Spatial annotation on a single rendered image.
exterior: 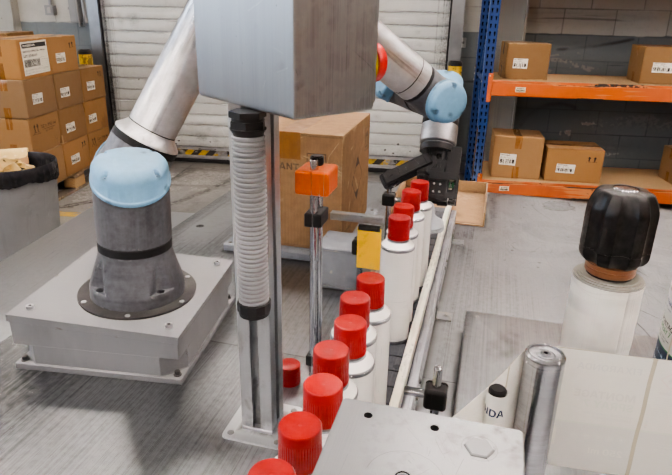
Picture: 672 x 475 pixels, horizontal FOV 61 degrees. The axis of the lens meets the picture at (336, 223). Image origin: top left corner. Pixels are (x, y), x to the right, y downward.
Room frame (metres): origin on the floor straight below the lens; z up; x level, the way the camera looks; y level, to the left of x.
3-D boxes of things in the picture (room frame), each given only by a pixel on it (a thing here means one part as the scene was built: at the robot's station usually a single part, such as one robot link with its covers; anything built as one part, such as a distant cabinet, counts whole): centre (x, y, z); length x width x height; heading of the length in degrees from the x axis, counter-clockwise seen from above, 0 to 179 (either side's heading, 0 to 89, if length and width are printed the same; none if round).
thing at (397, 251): (0.80, -0.09, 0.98); 0.05 x 0.05 x 0.20
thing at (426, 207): (0.99, -0.15, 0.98); 0.05 x 0.05 x 0.20
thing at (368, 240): (0.66, -0.04, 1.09); 0.03 x 0.01 x 0.06; 75
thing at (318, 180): (0.66, -0.01, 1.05); 0.10 x 0.04 x 0.33; 75
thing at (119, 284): (0.87, 0.33, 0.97); 0.15 x 0.15 x 0.10
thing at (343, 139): (1.38, 0.07, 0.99); 0.30 x 0.24 x 0.27; 166
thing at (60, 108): (4.36, 2.41, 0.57); 1.20 x 0.85 x 1.14; 175
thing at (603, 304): (0.66, -0.35, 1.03); 0.09 x 0.09 x 0.30
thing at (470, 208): (1.62, -0.31, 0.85); 0.30 x 0.26 x 0.04; 165
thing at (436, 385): (0.62, -0.13, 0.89); 0.03 x 0.03 x 0.12; 75
